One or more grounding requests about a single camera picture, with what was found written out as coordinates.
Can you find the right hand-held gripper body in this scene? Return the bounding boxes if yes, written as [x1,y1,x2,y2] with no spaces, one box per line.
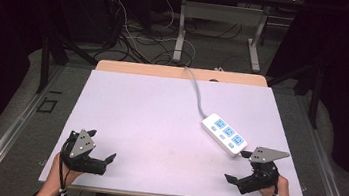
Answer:
[234,143,292,196]

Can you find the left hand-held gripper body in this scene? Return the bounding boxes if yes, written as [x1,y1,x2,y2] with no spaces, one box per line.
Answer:
[58,126,112,176]

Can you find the metal floor rail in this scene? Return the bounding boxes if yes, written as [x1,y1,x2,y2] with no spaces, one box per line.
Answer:
[283,94,349,196]
[0,57,68,196]

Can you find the black metal stand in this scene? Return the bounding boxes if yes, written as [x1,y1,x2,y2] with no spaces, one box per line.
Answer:
[261,53,328,131]
[33,25,103,101]

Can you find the white-legged desk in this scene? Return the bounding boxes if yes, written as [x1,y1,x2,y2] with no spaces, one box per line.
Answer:
[152,0,307,79]

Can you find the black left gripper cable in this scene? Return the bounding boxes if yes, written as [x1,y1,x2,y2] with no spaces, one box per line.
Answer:
[54,148,78,196]

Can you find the white table mat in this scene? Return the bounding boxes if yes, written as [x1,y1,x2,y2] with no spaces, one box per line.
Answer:
[37,60,321,196]

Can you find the dark cabinet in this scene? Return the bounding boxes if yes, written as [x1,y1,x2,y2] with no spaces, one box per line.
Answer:
[48,0,123,49]

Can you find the person's left hand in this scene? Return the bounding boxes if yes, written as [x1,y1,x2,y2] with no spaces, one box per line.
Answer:
[49,151,85,195]

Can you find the black floor cable bundle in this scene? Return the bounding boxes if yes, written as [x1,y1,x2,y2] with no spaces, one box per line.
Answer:
[91,0,183,70]

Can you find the white floor cable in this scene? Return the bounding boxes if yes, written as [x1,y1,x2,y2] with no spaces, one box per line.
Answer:
[90,0,205,70]

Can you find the white power strip blue sockets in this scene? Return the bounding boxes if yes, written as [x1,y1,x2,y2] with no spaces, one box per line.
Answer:
[197,111,252,160]

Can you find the wooden table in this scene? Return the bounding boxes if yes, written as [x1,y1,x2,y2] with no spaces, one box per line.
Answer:
[67,53,312,196]

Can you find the grey power strip cable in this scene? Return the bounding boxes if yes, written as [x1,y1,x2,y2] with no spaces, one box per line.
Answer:
[177,65,216,120]

